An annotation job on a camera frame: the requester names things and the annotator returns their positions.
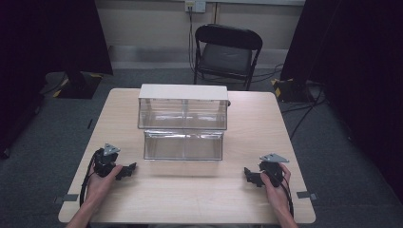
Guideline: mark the white wall socket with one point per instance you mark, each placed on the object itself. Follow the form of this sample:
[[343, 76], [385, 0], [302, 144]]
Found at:
[[195, 5]]

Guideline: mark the clear plastic drawer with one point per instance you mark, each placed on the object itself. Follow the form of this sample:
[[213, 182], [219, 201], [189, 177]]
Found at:
[[183, 145]]

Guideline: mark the person's left hand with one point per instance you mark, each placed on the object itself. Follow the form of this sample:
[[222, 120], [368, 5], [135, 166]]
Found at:
[[99, 186]]

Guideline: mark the dark curtain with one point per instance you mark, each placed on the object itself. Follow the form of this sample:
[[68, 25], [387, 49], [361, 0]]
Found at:
[[47, 41], [358, 63]]

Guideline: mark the black stand base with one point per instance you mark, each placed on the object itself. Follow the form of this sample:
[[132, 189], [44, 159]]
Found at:
[[293, 90], [79, 87]]

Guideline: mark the black folding chair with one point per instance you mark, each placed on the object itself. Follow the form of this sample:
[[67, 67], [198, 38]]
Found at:
[[226, 57]]

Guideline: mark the person's right hand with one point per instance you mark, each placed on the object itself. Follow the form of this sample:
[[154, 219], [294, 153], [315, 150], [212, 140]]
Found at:
[[277, 193]]

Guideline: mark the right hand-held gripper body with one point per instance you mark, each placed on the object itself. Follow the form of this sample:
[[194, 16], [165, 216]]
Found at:
[[272, 169]]

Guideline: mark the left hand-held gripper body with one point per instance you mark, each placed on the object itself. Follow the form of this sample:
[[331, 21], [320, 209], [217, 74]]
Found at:
[[104, 160]]

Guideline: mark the grey tape strip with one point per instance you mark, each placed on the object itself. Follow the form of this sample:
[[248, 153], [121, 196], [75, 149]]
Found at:
[[68, 198], [306, 194]]

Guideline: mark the white-topped clear drawer cabinet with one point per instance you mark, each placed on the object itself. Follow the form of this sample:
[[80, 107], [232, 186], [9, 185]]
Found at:
[[182, 92]]

